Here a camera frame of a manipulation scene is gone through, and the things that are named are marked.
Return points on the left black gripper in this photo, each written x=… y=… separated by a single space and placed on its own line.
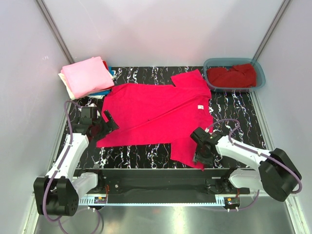
x=111 y=125

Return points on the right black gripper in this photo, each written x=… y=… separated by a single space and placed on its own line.
x=208 y=162

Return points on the bright pink t shirt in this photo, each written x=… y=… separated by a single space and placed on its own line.
x=153 y=114

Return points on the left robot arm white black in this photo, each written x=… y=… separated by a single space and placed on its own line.
x=65 y=168

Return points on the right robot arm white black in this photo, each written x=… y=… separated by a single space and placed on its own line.
x=270 y=171

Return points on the folded blue t shirt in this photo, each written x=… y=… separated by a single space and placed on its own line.
x=101 y=94

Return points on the folded light pink t shirt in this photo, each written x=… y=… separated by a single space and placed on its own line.
x=88 y=77

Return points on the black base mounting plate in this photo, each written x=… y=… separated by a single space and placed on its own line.
x=160 y=187

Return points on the folded red t shirt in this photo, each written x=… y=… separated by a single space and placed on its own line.
x=105 y=64

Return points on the folded cream t shirt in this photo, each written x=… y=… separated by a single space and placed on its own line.
x=66 y=79

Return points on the dark red t shirt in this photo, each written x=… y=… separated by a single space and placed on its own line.
x=237 y=76

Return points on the teal plastic basin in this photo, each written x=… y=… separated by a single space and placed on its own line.
x=229 y=62

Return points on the aluminium frame rail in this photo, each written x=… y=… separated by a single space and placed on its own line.
x=244 y=199

